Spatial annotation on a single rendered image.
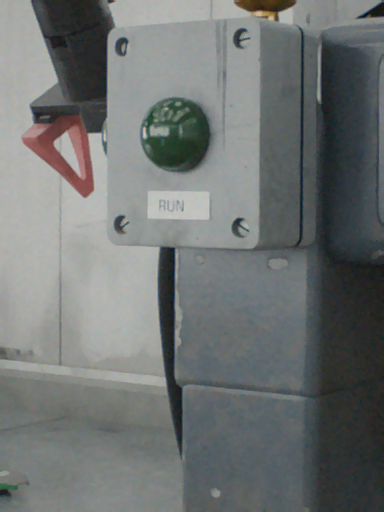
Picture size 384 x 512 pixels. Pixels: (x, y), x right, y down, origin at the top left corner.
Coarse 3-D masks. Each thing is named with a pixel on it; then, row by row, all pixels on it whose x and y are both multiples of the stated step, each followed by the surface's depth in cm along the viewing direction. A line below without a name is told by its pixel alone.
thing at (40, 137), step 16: (32, 128) 110; (48, 128) 109; (64, 128) 111; (80, 128) 112; (32, 144) 109; (48, 144) 109; (80, 144) 112; (48, 160) 110; (64, 160) 110; (80, 160) 113; (64, 176) 111; (80, 192) 112
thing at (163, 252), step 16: (160, 256) 62; (160, 272) 62; (160, 288) 62; (160, 304) 62; (160, 320) 62; (160, 336) 63; (176, 384) 63; (176, 400) 63; (176, 416) 63; (176, 432) 63
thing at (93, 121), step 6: (84, 114) 104; (90, 114) 103; (96, 114) 103; (102, 114) 103; (84, 120) 104; (90, 120) 104; (96, 120) 103; (102, 120) 103; (84, 126) 104; (90, 126) 104; (96, 126) 104; (102, 126) 103; (90, 132) 104; (96, 132) 104
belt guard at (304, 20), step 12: (300, 0) 102; (312, 0) 96; (324, 0) 91; (336, 0) 86; (348, 0) 82; (360, 0) 78; (372, 0) 74; (300, 12) 102; (312, 12) 96; (324, 12) 91; (336, 12) 86; (348, 12) 82; (360, 12) 78; (372, 12) 85; (300, 24) 102; (312, 24) 96; (324, 24) 91
